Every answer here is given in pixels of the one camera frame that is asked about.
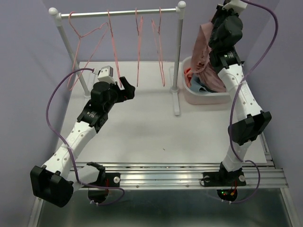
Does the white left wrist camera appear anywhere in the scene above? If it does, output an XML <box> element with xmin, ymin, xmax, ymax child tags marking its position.
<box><xmin>95</xmin><ymin>66</ymin><xmax>116</xmax><ymax>84</ymax></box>

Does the white clothes rack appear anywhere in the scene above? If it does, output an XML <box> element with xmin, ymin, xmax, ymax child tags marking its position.
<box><xmin>48</xmin><ymin>1</ymin><xmax>186</xmax><ymax>116</ymax></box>

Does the pink denim skirt hanger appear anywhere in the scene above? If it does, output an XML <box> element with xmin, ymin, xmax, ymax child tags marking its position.
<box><xmin>135</xmin><ymin>8</ymin><xmax>143</xmax><ymax>87</ymax></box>

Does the blue denim skirt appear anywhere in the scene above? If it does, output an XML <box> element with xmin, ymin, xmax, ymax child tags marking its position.
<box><xmin>189</xmin><ymin>74</ymin><xmax>215</xmax><ymax>93</ymax></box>

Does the empty pink wire hanger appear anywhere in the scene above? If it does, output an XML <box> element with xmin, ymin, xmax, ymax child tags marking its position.
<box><xmin>67</xmin><ymin>11</ymin><xmax>110</xmax><ymax>90</ymax></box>

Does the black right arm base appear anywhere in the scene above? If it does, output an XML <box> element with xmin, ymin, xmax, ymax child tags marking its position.
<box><xmin>200</xmin><ymin>169</ymin><xmax>247</xmax><ymax>203</ymax></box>

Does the dusty pink dress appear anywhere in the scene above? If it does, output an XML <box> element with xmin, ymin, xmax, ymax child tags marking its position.
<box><xmin>190</xmin><ymin>21</ymin><xmax>226</xmax><ymax>93</ymax></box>

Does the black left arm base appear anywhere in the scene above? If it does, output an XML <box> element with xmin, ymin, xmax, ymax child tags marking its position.
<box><xmin>83</xmin><ymin>172</ymin><xmax>125</xmax><ymax>206</ymax></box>

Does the pink dress hanger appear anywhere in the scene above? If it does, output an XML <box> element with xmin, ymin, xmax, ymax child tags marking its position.
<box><xmin>107</xmin><ymin>10</ymin><xmax>122</xmax><ymax>88</ymax></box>

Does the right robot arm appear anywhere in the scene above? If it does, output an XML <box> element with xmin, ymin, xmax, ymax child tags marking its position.
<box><xmin>208</xmin><ymin>0</ymin><xmax>272</xmax><ymax>184</ymax></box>

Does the coral pink skirt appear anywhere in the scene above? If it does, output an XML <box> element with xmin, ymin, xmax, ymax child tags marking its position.
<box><xmin>184</xmin><ymin>68</ymin><xmax>193</xmax><ymax>88</ymax></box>

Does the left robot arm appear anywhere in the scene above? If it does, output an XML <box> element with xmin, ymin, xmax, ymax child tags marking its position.
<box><xmin>30</xmin><ymin>77</ymin><xmax>135</xmax><ymax>208</ymax></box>

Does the white plastic basin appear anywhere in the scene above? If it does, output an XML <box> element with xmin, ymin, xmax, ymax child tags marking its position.
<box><xmin>181</xmin><ymin>56</ymin><xmax>231</xmax><ymax>105</ymax></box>

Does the aluminium rail frame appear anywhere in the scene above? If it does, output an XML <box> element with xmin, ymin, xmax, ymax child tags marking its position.
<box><xmin>30</xmin><ymin>62</ymin><xmax>302</xmax><ymax>227</ymax></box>

